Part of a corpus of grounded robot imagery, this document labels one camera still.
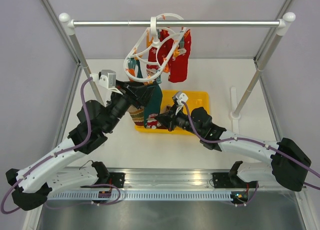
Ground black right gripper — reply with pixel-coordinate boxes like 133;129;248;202
154;103;203;137

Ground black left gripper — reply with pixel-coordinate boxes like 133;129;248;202
103;79;158;133

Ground dark green sock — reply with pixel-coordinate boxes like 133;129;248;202
143;86;163;129
126;58;143;78

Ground white clip sock hanger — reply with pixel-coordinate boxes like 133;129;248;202
123;13;192;85

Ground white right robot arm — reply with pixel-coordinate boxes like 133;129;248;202
156;107;311;192

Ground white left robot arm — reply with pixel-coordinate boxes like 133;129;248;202
5;80;158;211

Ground yellow plastic tray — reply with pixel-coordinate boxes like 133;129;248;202
134;90;210;135

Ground red christmas sock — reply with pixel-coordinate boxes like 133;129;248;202
146;30;174;77
168;30;192;83

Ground silver clothes rack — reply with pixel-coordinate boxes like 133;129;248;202
58;12;296;119

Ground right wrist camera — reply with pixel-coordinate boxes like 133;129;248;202
172;91;189;115

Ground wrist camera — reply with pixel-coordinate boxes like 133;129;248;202
172;91;189;115
90;70;116;90

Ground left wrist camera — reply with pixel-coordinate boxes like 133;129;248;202
90;70;116;90

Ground white slotted cable duct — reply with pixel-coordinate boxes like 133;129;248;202
49;190;232;201

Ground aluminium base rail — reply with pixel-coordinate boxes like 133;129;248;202
34;167;306;190

